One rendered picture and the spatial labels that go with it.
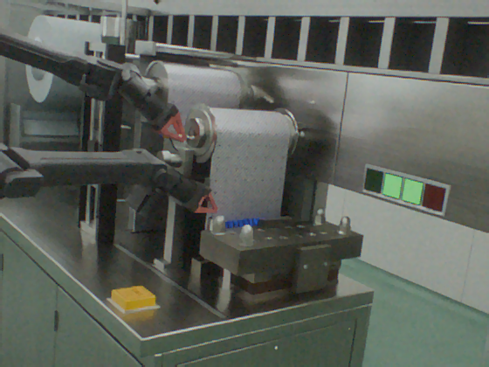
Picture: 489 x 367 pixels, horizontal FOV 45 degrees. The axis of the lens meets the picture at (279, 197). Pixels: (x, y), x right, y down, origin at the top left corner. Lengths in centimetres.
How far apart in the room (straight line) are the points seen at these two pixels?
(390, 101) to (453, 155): 22
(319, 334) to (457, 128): 58
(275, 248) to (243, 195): 22
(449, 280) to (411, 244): 38
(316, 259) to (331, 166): 28
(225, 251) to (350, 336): 43
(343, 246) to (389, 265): 304
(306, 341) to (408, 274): 304
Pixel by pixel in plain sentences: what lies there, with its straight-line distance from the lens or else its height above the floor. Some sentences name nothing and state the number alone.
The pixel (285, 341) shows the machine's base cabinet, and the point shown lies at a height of 82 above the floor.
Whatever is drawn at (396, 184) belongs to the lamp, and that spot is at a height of 119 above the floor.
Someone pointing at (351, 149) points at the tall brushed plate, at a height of 125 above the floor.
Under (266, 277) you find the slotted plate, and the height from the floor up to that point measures 95.
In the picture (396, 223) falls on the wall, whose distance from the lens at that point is 447.
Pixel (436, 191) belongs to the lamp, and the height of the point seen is 120.
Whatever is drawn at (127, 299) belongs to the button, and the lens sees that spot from 129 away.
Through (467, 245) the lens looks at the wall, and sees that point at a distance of 414.
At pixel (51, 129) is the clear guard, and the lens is 237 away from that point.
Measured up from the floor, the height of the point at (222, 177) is 115.
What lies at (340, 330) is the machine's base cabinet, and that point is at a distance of 154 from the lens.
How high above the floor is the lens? 142
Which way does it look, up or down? 12 degrees down
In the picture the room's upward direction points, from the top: 7 degrees clockwise
